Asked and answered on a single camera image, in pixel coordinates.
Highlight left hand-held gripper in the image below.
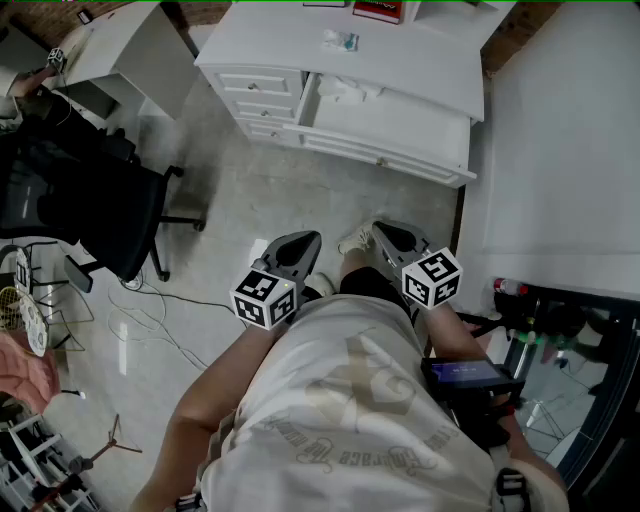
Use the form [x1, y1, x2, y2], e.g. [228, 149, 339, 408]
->
[229, 229, 323, 331]

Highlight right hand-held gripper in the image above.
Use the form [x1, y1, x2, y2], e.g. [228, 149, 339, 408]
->
[372, 219, 464, 311]

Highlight large white drawer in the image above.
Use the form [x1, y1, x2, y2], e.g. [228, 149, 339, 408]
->
[283, 71, 477, 189]

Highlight clear plastic packet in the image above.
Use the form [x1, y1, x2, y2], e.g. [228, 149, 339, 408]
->
[321, 28, 360, 53]

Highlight person's right forearm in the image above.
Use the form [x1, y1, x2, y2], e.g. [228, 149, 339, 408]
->
[422, 299, 506, 371]

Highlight person's left forearm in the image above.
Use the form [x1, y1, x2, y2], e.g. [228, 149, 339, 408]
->
[169, 317, 289, 444]

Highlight small white closed drawer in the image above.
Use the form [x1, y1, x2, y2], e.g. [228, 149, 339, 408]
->
[230, 97, 301, 121]
[242, 119, 304, 147]
[213, 69, 304, 99]

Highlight black shorts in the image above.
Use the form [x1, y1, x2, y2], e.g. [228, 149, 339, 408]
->
[299, 267, 419, 321]

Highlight person's left white shoe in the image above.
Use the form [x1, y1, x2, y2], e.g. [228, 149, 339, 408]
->
[309, 271, 335, 297]

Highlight person's white shoe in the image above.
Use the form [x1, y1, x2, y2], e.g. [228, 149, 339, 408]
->
[309, 271, 335, 297]
[337, 222, 376, 257]

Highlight person's right leg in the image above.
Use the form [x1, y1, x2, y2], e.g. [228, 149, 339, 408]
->
[342, 248, 377, 282]

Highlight person's right white shoe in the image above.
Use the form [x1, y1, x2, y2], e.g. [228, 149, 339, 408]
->
[337, 222, 376, 257]

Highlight white printed t-shirt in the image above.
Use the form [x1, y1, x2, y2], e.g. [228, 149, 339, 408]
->
[192, 294, 571, 512]

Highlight black office chair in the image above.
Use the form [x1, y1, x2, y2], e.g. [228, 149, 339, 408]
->
[0, 128, 207, 294]

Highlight brown tripod stand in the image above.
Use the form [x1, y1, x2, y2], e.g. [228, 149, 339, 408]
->
[69, 413, 144, 484]

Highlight white desk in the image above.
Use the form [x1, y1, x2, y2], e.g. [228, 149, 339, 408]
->
[193, 0, 519, 189]

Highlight white round patterned fan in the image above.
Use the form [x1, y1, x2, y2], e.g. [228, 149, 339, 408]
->
[13, 247, 50, 359]

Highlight pink cloth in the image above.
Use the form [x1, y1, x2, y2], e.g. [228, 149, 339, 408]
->
[0, 332, 62, 416]

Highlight white desk shelf unit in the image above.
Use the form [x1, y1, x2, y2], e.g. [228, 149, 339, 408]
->
[413, 0, 519, 32]

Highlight white metal rack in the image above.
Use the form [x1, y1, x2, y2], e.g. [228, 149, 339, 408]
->
[0, 412, 99, 512]

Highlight bright red book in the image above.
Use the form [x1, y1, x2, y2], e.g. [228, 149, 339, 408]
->
[352, 0, 407, 25]

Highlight plain white side table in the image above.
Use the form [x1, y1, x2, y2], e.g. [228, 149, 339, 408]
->
[63, 3, 197, 121]

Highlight black floor cable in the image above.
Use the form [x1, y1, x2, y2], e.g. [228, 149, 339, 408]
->
[119, 277, 249, 329]

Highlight white floor cable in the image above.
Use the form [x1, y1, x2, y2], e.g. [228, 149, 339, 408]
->
[107, 279, 209, 371]

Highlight black metal frame stool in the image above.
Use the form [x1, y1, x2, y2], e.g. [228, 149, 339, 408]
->
[0, 239, 96, 354]

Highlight white harness strap black buckle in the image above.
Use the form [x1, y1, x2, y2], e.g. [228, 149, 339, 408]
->
[492, 444, 534, 512]

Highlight yellow wire basket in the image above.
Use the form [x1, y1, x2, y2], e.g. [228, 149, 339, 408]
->
[0, 284, 29, 334]

